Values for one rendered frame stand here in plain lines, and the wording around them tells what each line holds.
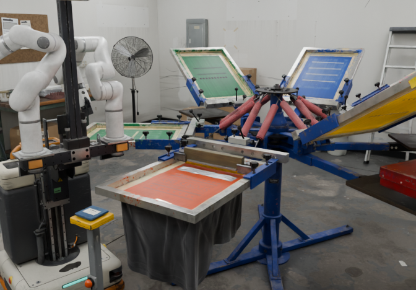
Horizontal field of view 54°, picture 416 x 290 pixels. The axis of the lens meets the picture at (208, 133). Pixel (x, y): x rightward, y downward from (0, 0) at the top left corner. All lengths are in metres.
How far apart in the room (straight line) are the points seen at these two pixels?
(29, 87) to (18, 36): 0.22
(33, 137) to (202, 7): 5.44
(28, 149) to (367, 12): 4.96
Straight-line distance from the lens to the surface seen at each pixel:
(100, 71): 2.21
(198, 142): 2.58
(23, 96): 1.98
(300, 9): 6.39
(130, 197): 1.88
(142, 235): 2.06
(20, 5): 5.94
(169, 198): 1.93
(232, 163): 2.20
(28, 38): 1.96
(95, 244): 1.87
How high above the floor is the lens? 1.71
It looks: 14 degrees down
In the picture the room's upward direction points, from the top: straight up
